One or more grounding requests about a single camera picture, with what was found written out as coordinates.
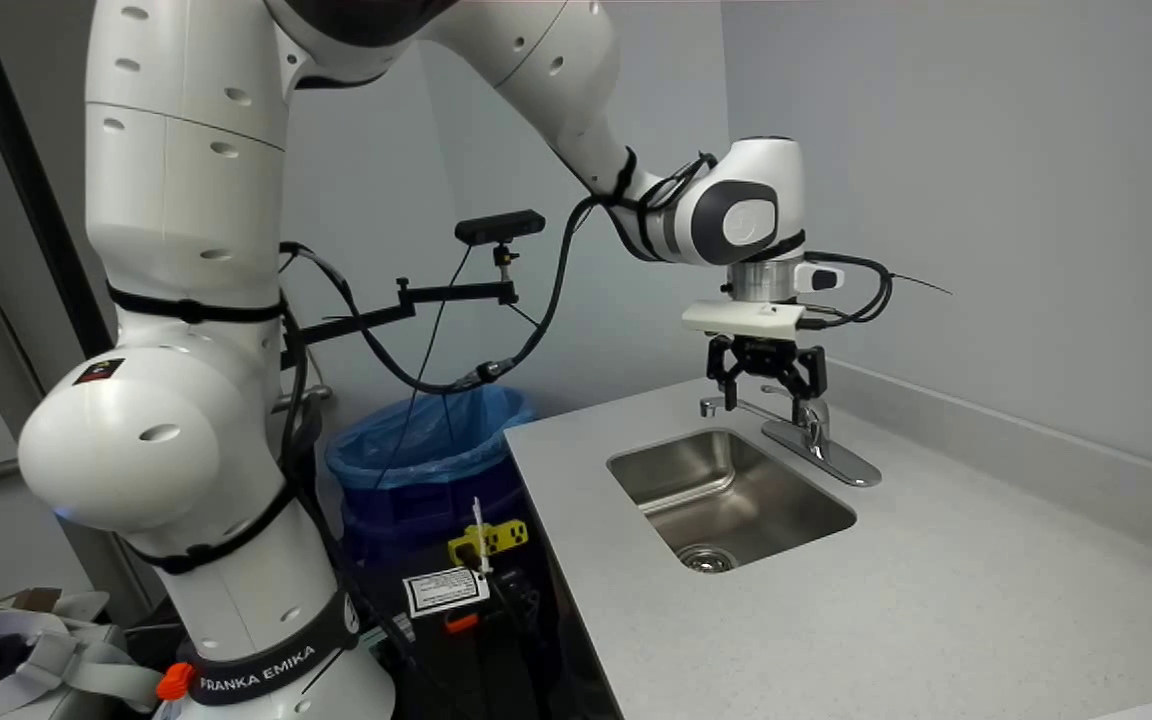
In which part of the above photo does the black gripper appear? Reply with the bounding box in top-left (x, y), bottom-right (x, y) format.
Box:
top-left (703, 336), bottom-right (827, 405)

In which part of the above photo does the chrome faucet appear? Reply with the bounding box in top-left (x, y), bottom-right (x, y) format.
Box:
top-left (695, 382), bottom-right (884, 493)

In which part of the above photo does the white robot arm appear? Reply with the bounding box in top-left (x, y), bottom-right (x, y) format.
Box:
top-left (18, 0), bottom-right (805, 720)

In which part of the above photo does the stainless steel sink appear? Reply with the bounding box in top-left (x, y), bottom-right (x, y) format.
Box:
top-left (606, 430), bottom-right (855, 577)

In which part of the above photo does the yellow power adapter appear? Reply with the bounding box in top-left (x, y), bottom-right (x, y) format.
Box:
top-left (447, 508), bottom-right (531, 571)

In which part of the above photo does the blue lined trash bin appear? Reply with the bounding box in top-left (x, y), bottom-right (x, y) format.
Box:
top-left (325, 382), bottom-right (531, 616)

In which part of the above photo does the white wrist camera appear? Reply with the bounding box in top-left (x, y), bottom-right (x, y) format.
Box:
top-left (685, 302), bottom-right (805, 341)

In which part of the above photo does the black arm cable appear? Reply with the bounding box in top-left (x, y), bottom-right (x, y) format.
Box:
top-left (276, 151), bottom-right (898, 395)

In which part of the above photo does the black camera on stand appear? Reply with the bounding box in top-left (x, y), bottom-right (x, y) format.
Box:
top-left (297, 206), bottom-right (544, 343)

